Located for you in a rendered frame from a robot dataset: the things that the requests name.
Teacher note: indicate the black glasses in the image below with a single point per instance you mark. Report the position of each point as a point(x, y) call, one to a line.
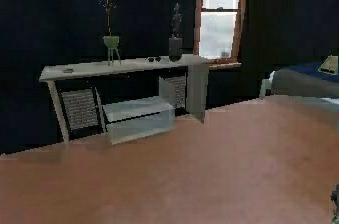
point(153, 59)

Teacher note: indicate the bed with blue cover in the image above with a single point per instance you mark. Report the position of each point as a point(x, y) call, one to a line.
point(313, 85)

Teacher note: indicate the green pot plant on stand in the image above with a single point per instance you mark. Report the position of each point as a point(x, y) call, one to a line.
point(111, 41)

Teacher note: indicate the wooden framed window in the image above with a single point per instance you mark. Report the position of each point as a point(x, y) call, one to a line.
point(217, 31)

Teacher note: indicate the pale glass box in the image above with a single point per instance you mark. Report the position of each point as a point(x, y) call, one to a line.
point(137, 116)

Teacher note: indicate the white desk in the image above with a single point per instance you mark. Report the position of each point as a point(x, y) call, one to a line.
point(123, 65)

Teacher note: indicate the dark grey vase with plant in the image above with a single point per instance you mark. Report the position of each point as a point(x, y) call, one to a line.
point(175, 46)

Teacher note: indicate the small grey flat object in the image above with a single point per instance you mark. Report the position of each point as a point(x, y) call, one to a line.
point(67, 70)

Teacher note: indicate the yellowish pillow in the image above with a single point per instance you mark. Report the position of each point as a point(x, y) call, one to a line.
point(329, 65)

